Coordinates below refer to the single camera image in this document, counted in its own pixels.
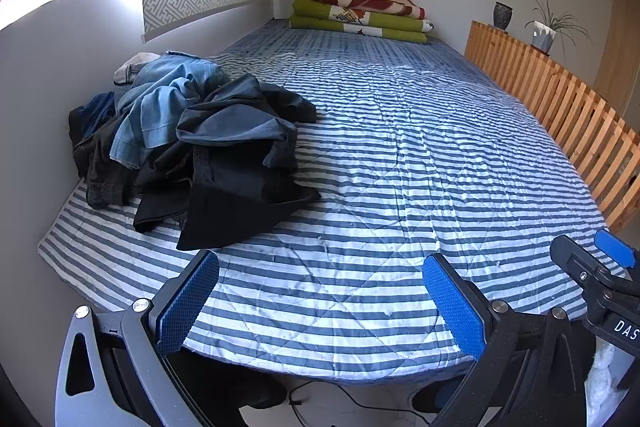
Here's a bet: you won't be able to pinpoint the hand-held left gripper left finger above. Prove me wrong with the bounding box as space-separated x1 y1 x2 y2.
55 249 221 427

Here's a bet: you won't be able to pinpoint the black floor cable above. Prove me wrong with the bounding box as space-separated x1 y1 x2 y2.
287 379 431 427

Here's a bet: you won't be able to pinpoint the black and blue shoe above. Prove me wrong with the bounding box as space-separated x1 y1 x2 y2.
410 379 467 416

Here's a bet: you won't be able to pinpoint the black pants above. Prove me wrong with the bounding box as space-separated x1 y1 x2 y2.
132 142 322 252

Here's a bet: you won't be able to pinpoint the dark grey pants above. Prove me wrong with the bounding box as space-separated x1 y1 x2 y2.
176 73 319 172

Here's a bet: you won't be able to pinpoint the blue striped garment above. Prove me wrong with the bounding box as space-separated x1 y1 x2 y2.
80 92 120 135

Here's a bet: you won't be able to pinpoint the light blue jeans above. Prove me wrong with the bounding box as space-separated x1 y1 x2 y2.
109 51 232 170

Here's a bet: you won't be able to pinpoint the red floral folded blanket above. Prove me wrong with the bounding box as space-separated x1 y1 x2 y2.
306 0 427 22

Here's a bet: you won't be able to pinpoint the blue white striped bed quilt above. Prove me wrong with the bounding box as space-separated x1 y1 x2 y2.
37 19 621 383

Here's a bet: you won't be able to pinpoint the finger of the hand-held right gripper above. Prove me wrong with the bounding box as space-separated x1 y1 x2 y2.
594 228 640 270
550 234 629 296

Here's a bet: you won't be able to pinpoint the potted plant in pale pot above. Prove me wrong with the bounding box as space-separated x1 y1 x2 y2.
525 0 591 58

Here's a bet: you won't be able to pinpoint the light wooden board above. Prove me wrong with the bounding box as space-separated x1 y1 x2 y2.
594 0 640 118

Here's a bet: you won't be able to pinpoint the wooden slatted bed rail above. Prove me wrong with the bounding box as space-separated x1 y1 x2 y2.
464 21 640 238

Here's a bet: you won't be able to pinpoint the dark ceramic vase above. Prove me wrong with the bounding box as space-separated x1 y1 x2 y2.
493 2 514 31

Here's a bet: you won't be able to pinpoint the person's right hand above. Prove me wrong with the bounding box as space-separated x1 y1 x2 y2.
586 339 633 427

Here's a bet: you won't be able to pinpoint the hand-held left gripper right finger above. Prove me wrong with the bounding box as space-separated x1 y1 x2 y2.
422 253 593 427

